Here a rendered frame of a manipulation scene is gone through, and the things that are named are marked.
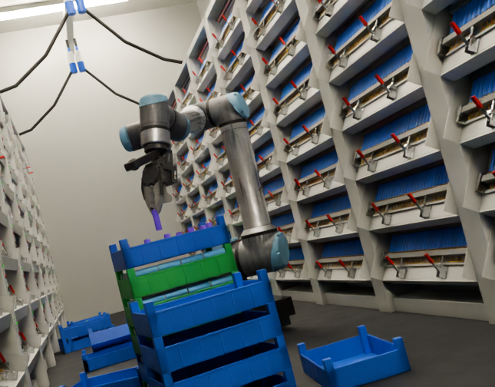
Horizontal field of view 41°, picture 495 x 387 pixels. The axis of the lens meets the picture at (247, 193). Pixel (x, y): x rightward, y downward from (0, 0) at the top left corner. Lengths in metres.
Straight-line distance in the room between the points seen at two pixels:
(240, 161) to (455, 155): 1.02
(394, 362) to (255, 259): 1.09
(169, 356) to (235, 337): 0.16
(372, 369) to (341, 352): 0.30
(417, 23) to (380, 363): 0.92
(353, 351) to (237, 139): 1.08
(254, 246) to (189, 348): 1.15
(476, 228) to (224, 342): 0.77
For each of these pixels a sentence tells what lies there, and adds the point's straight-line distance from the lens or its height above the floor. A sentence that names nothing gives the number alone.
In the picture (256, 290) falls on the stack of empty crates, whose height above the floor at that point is 0.28.
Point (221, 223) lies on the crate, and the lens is 1.85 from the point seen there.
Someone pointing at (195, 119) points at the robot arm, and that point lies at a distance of 2.61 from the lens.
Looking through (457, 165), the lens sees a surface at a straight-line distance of 1.88.
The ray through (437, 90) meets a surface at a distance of 1.89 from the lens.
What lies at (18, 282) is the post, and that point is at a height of 0.46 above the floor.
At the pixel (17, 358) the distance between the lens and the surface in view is 2.26.
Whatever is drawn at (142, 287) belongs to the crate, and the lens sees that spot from 1.78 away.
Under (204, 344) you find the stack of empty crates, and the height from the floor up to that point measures 0.20.
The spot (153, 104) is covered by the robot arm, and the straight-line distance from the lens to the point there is 2.05.
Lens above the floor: 0.41
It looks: 3 degrees up
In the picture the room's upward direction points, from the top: 15 degrees counter-clockwise
